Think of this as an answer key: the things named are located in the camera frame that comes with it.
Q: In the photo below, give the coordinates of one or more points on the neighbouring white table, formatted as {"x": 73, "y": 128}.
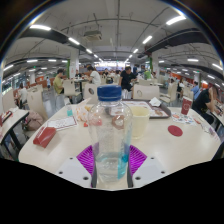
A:
{"x": 218, "y": 118}
{"x": 13, "y": 120}

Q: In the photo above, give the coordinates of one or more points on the small teal bottle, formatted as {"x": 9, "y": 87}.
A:
{"x": 69, "y": 111}

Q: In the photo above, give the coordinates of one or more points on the crumpled white napkin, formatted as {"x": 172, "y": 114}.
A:
{"x": 155, "y": 101}

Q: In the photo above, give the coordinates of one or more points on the person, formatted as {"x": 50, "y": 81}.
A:
{"x": 95, "y": 77}
{"x": 195, "y": 89}
{"x": 58, "y": 83}
{"x": 147, "y": 74}
{"x": 126, "y": 78}
{"x": 201, "y": 100}
{"x": 23, "y": 95}

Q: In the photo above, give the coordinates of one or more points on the flat round red coaster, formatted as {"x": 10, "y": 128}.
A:
{"x": 175, "y": 130}

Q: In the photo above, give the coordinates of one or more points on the clear bottle with blue cap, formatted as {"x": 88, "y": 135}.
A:
{"x": 110, "y": 133}

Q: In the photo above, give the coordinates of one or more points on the cream plastic cup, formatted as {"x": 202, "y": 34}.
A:
{"x": 141, "y": 121}

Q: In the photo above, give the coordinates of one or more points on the white printed paper sheet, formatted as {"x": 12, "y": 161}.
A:
{"x": 61, "y": 123}

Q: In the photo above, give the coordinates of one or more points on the group of ceiling lights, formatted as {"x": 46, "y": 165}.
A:
{"x": 40, "y": 27}

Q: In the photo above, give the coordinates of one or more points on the red paper cup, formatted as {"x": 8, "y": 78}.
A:
{"x": 186, "y": 106}

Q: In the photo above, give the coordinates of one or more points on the printed paper tray liner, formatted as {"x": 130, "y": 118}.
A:
{"x": 140, "y": 103}

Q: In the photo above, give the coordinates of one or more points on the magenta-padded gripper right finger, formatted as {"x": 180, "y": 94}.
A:
{"x": 138, "y": 158}

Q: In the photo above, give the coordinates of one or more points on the pink bag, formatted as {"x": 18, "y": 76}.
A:
{"x": 33, "y": 120}

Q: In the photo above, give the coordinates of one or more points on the red tissue pack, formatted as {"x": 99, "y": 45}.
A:
{"x": 44, "y": 136}

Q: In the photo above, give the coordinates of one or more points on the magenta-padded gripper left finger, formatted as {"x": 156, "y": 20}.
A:
{"x": 85, "y": 158}

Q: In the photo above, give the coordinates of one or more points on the group of beige chairs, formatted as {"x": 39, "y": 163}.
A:
{"x": 35, "y": 100}

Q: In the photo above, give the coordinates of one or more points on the ceiling air conditioner unit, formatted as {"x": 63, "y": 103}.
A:
{"x": 92, "y": 35}

